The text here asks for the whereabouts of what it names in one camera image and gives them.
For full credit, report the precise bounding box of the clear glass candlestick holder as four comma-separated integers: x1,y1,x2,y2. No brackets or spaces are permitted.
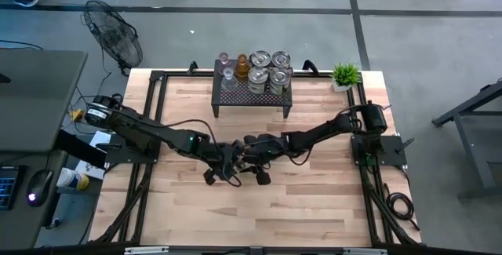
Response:
221,66,238,92

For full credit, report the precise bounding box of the black coiled cable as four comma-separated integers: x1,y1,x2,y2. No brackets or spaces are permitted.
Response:
383,183,421,231

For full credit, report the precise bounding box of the white canister yellow lid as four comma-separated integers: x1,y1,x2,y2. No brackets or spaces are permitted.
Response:
56,166,91,192

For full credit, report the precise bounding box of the black computer mouse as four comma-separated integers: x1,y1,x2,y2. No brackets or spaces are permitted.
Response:
25,168,55,208

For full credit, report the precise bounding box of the black backlit keyboard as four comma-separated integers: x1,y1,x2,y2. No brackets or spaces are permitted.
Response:
0,164,21,212

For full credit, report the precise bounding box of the yellow cable connector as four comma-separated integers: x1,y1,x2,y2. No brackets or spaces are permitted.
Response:
68,107,85,123

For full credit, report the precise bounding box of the silver candle tin red label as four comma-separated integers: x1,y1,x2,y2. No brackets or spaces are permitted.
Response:
271,49,293,70

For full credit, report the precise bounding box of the black perforated metal shelf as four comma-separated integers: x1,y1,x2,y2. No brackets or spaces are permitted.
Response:
210,58,293,119

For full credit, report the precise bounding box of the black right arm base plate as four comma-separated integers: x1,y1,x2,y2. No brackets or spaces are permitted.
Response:
350,134,409,167

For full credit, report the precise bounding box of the black floor fan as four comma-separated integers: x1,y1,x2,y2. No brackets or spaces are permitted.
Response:
81,0,144,77

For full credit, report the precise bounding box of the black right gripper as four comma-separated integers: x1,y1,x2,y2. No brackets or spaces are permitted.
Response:
239,133,289,187

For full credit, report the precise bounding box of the dark grey desk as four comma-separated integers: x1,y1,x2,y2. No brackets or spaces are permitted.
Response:
0,151,70,250

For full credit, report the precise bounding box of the silver candle tin cake label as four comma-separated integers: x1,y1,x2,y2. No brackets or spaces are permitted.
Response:
268,66,293,97
246,65,270,95

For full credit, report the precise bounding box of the white paper sheet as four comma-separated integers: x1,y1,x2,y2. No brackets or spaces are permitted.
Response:
73,129,114,180

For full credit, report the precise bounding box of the black rectangular bar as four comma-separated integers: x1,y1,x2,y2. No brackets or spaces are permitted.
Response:
53,129,109,169

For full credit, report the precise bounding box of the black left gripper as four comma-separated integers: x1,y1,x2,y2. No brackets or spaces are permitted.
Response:
202,140,246,187

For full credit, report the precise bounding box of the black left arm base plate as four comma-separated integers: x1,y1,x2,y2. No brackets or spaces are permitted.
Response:
104,133,162,166

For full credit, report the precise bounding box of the green plant in white pot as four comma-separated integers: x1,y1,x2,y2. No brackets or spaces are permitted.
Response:
330,61,362,93

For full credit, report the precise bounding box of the dark grey table frame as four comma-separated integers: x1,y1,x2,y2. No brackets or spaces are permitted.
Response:
431,78,502,202

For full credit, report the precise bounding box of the silver metal bracket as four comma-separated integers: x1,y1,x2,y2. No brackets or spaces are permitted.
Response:
343,248,387,255
124,246,169,255

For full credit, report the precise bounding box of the black metal table frame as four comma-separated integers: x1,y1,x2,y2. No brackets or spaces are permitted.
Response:
89,59,424,248

